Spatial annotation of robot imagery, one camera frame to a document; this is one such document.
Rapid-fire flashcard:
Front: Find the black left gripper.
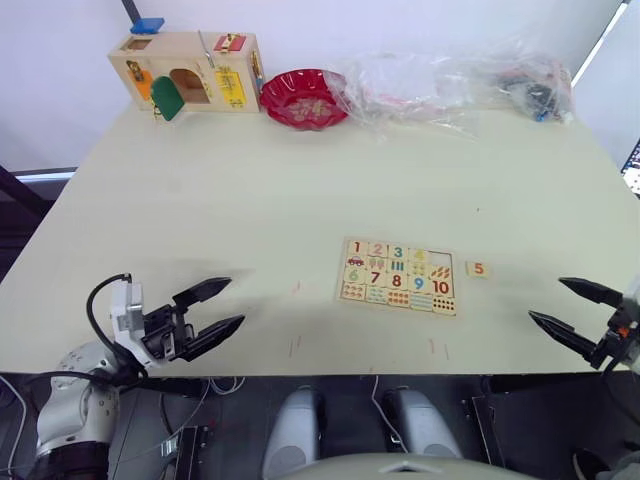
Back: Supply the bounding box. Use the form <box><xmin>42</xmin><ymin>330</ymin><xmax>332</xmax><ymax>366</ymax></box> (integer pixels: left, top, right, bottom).
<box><xmin>140</xmin><ymin>276</ymin><xmax>247</xmax><ymax>363</ymax></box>

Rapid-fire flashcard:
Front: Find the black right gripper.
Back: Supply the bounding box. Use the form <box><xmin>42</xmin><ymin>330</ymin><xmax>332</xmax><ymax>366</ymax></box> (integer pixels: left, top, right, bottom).
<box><xmin>527</xmin><ymin>276</ymin><xmax>640</xmax><ymax>371</ymax></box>

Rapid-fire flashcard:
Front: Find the wooden number puzzle board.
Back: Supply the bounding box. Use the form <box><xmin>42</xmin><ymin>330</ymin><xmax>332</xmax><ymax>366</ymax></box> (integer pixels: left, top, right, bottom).
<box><xmin>337</xmin><ymin>236</ymin><xmax>459</xmax><ymax>318</ymax></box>

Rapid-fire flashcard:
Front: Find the black box under table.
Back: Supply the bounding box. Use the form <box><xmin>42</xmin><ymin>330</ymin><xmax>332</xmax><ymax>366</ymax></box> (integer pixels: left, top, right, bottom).
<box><xmin>173</xmin><ymin>423</ymin><xmax>213</xmax><ymax>480</ymax></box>

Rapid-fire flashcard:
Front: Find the black panel under table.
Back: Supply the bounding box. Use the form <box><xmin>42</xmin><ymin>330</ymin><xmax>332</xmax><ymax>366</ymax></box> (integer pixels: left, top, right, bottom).
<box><xmin>468</xmin><ymin>393</ymin><xmax>507</xmax><ymax>467</ymax></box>

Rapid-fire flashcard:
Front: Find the grey rounded left robot leg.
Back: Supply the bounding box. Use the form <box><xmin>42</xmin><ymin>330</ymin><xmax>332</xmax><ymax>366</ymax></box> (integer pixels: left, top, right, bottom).
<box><xmin>262</xmin><ymin>388</ymin><xmax>325</xmax><ymax>480</ymax></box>

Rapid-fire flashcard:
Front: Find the grey rounded robot leg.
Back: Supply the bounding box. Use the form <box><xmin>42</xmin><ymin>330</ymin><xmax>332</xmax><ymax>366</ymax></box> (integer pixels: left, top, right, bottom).
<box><xmin>382</xmin><ymin>386</ymin><xmax>464</xmax><ymax>460</ymax></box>
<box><xmin>262</xmin><ymin>388</ymin><xmax>325</xmax><ymax>480</ymax></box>

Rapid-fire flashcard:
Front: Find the grey rounded right robot leg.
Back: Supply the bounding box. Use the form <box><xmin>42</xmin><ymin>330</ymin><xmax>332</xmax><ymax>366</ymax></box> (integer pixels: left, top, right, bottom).
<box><xmin>382</xmin><ymin>386</ymin><xmax>464</xmax><ymax>460</ymax></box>

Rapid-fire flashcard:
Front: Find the red plastic bowl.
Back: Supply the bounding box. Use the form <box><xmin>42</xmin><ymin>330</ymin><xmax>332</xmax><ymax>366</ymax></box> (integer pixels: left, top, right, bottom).
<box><xmin>259</xmin><ymin>69</ymin><xmax>352</xmax><ymax>133</ymax></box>

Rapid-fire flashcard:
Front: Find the grey robot torso front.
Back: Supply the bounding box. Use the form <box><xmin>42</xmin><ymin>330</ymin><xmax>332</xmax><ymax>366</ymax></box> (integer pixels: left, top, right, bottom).
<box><xmin>278</xmin><ymin>451</ymin><xmax>544</xmax><ymax>480</ymax></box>

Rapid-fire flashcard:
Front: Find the wooden lock activity box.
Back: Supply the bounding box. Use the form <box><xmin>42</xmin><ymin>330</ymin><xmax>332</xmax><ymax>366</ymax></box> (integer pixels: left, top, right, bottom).
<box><xmin>107</xmin><ymin>31</ymin><xmax>265</xmax><ymax>123</ymax></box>

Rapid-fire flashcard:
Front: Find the clear empty plastic bag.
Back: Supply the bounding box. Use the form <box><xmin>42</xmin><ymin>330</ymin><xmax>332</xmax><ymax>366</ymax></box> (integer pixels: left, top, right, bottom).
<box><xmin>325</xmin><ymin>48</ymin><xmax>482</xmax><ymax>142</ymax></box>

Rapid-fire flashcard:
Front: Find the blue plastic block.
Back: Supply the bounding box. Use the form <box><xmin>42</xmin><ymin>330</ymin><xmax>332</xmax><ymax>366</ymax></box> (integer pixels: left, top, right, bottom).
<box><xmin>130</xmin><ymin>17</ymin><xmax>166</xmax><ymax>36</ymax></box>

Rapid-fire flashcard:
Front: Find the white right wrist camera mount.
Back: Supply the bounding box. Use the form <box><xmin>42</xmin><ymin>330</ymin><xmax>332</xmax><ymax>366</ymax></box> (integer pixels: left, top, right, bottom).
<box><xmin>622</xmin><ymin>279</ymin><xmax>640</xmax><ymax>329</ymax></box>

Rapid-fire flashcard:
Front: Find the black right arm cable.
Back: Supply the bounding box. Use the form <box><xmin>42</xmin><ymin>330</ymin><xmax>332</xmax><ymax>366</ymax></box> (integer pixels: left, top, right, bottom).
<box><xmin>601</xmin><ymin>349</ymin><xmax>629</xmax><ymax>377</ymax></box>

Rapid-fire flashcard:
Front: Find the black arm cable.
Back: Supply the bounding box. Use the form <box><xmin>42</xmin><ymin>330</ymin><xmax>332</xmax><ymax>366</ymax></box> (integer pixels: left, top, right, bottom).
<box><xmin>601</xmin><ymin>349</ymin><xmax>629</xmax><ymax>377</ymax></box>
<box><xmin>86</xmin><ymin>272</ymin><xmax>134</xmax><ymax>354</ymax></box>

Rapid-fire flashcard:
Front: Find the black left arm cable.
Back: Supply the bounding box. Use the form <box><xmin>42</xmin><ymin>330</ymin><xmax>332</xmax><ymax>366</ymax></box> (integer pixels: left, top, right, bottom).
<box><xmin>86</xmin><ymin>272</ymin><xmax>134</xmax><ymax>354</ymax></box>

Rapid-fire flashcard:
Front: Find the thin white cable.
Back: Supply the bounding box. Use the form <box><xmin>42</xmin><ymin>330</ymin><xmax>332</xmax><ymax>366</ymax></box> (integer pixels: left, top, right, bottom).
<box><xmin>0</xmin><ymin>373</ymin><xmax>28</xmax><ymax>474</ymax></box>

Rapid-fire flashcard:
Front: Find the clear bag with cables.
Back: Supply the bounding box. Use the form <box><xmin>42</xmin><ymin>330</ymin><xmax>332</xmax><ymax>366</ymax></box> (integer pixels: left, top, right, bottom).
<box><xmin>433</xmin><ymin>48</ymin><xmax>577</xmax><ymax>126</ymax></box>

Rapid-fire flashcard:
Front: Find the white slanted frame bar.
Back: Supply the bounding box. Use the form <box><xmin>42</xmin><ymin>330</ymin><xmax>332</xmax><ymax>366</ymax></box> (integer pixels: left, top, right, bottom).
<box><xmin>569</xmin><ymin>0</ymin><xmax>632</xmax><ymax>89</ymax></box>

